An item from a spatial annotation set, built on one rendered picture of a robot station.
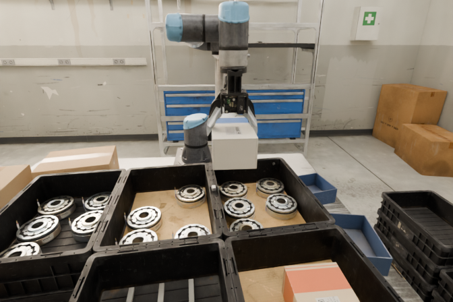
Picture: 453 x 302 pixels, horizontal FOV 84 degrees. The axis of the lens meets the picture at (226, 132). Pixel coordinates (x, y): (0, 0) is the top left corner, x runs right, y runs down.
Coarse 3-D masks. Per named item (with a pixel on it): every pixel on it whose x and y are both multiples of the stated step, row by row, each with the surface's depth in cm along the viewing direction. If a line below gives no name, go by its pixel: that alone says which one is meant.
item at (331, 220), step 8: (264, 160) 99; (280, 160) 99; (288, 168) 93; (296, 176) 87; (216, 184) 82; (304, 184) 82; (216, 192) 78; (216, 200) 74; (312, 200) 75; (320, 208) 70; (224, 216) 67; (328, 216) 67; (224, 224) 64; (296, 224) 64; (304, 224) 64; (312, 224) 64; (320, 224) 64; (328, 224) 64; (224, 232) 62; (232, 232) 62; (240, 232) 62; (248, 232) 62; (256, 232) 62; (264, 232) 62; (224, 240) 62
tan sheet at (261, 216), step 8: (248, 184) 101; (248, 192) 95; (256, 192) 95; (256, 200) 91; (264, 200) 91; (256, 208) 86; (264, 208) 86; (256, 216) 82; (264, 216) 82; (296, 216) 82; (264, 224) 79; (272, 224) 79; (280, 224) 79; (288, 224) 79
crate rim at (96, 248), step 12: (132, 168) 93; (144, 168) 93; (156, 168) 93; (168, 168) 94; (120, 192) 78; (216, 204) 72; (108, 216) 67; (216, 216) 67; (216, 228) 63; (96, 240) 59; (168, 240) 59; (180, 240) 59; (192, 240) 59; (96, 252) 56
